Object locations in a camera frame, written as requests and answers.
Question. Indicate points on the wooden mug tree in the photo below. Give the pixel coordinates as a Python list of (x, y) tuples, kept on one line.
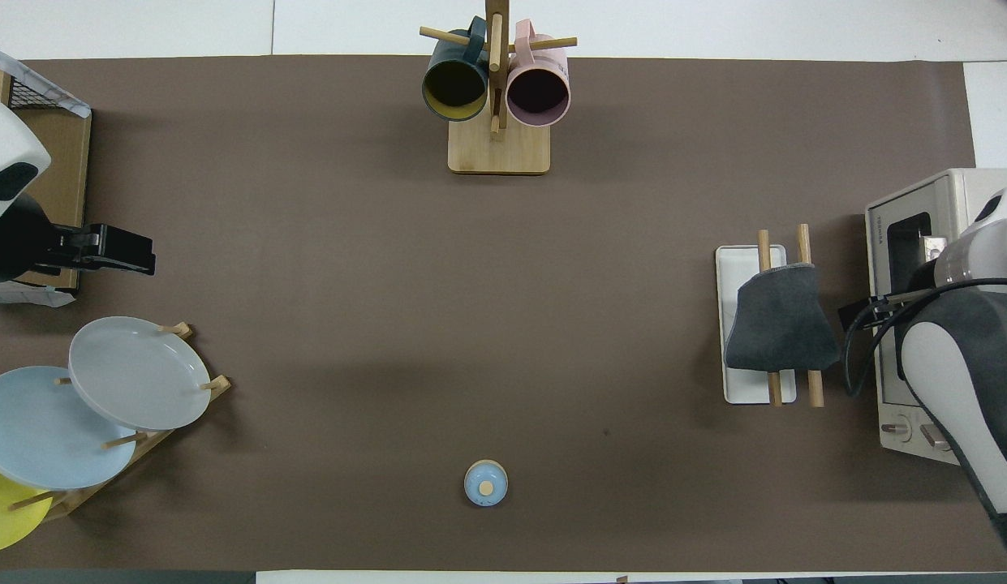
[(499, 150)]

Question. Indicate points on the white towel rack wooden bars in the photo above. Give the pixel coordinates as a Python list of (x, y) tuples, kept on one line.
[(734, 259)]

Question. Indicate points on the cream toaster oven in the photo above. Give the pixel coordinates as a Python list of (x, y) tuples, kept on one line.
[(909, 195)]

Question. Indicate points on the pale grey plate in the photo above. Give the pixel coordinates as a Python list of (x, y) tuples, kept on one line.
[(138, 373)]

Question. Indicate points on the dark teal mug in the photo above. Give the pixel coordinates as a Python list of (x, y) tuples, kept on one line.
[(454, 85)]

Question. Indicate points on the light blue plate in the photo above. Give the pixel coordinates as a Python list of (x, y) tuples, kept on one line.
[(40, 430)]

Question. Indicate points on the purple and grey towel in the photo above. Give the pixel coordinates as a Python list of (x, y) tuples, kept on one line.
[(783, 320)]

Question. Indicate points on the yellow plate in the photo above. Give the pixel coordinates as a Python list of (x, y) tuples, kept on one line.
[(4, 523)]

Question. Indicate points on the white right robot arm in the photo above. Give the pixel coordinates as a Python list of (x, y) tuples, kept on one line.
[(966, 381)]

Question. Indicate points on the small blue lidded jar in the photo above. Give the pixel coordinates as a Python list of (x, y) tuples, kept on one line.
[(486, 483)]

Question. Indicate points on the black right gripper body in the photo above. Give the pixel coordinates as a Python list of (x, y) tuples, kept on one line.
[(913, 292)]

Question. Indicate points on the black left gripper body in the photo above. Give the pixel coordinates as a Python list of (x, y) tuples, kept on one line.
[(16, 243)]

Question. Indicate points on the wooden shelf unit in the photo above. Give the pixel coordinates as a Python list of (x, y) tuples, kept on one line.
[(61, 178)]

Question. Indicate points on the pink mug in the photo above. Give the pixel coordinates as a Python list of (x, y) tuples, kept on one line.
[(538, 91)]

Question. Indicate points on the wooden plate rack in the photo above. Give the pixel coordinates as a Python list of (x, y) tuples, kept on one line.
[(215, 385)]

